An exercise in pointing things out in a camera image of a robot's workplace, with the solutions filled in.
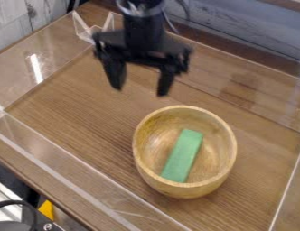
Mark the green rectangular block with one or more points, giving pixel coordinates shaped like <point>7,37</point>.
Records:
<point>182,155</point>

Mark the yellow sticker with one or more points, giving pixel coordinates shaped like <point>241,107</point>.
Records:
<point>47,210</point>

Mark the clear acrylic corner bracket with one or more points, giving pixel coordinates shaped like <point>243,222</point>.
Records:
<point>86,31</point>

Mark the brown wooden bowl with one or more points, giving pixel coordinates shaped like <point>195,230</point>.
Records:
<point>154,139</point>

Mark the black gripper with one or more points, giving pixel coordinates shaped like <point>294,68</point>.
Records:
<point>140,43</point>

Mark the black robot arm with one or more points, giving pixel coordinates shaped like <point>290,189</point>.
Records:
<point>143,7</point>

